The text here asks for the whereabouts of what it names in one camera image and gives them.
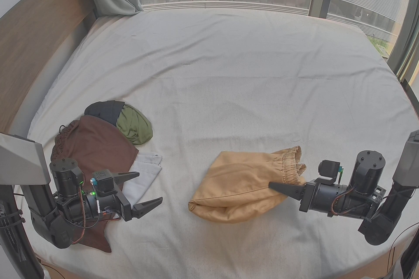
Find brown garment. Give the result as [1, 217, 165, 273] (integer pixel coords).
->
[51, 116, 139, 253]

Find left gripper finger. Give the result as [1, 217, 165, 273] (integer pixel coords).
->
[113, 171, 141, 187]
[131, 196, 163, 219]

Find white garment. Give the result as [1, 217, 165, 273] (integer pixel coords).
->
[123, 153, 163, 205]

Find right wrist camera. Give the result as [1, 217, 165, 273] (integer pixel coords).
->
[317, 160, 344, 185]

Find dark blue garment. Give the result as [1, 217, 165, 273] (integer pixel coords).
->
[84, 100, 126, 127]

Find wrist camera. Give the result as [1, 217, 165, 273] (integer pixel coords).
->
[317, 160, 344, 185]
[90, 170, 114, 198]

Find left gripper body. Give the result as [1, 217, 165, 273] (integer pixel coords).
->
[84, 185, 135, 223]

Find green garment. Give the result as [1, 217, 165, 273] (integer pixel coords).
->
[116, 104, 154, 146]

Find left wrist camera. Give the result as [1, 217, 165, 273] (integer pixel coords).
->
[90, 170, 114, 198]

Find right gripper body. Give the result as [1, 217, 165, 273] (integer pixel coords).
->
[299, 180, 348, 215]

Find black cable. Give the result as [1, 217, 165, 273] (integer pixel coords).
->
[388, 225, 414, 279]

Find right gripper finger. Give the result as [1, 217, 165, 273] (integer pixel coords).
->
[268, 182, 307, 202]

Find tan shorts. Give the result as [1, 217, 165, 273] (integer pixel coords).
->
[188, 146, 307, 224]

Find bed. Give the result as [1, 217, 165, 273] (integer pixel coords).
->
[0, 0, 419, 279]

